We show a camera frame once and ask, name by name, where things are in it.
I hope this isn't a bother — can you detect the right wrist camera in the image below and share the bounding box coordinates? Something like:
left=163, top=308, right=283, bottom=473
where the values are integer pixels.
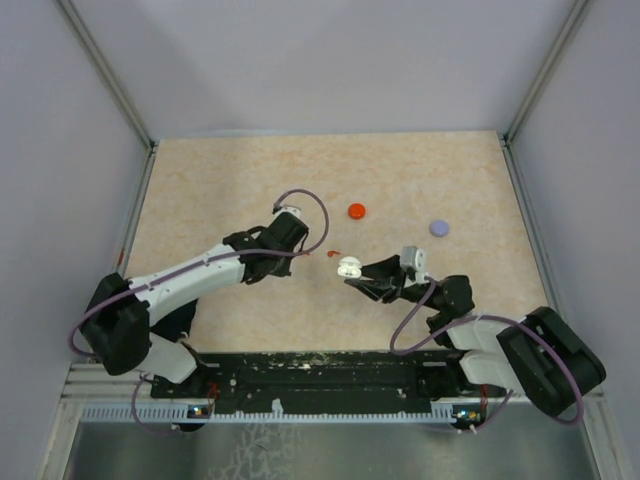
left=399, top=246, right=428, bottom=283

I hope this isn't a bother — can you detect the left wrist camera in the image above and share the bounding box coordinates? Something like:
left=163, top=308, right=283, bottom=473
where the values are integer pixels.
left=281, top=204, right=302, bottom=218

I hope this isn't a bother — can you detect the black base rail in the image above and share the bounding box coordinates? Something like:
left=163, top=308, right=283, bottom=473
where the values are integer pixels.
left=149, top=349, right=501, bottom=416

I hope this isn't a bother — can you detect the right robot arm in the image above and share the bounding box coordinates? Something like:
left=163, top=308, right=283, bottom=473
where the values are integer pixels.
left=337, top=247, right=606, bottom=425

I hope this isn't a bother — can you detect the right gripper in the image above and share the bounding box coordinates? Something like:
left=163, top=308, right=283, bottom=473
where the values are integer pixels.
left=346, top=255, right=439, bottom=310

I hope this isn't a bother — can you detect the purple cable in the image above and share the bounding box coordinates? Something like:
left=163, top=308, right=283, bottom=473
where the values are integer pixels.
left=389, top=277, right=585, bottom=426
left=67, top=188, right=330, bottom=359

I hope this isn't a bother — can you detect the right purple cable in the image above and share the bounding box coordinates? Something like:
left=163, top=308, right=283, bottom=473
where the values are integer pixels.
left=389, top=277, right=585, bottom=426

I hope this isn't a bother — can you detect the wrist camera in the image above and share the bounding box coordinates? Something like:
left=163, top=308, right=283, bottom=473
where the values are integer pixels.
left=399, top=246, right=428, bottom=283
left=281, top=204, right=302, bottom=218

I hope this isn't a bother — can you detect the purple earbud charging case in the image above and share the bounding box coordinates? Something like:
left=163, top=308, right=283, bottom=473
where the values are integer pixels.
left=429, top=219, right=450, bottom=238

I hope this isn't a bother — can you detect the red earbud charging case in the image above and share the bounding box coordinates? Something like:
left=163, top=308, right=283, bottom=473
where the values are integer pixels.
left=347, top=203, right=367, bottom=220

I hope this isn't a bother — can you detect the white earbud charging case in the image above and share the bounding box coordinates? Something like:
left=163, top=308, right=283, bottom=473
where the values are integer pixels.
left=337, top=256, right=362, bottom=279

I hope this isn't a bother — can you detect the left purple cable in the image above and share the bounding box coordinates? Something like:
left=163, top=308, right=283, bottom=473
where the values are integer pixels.
left=67, top=188, right=330, bottom=359

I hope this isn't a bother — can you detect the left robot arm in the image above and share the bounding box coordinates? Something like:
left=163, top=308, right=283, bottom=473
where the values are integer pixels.
left=79, top=205, right=309, bottom=397

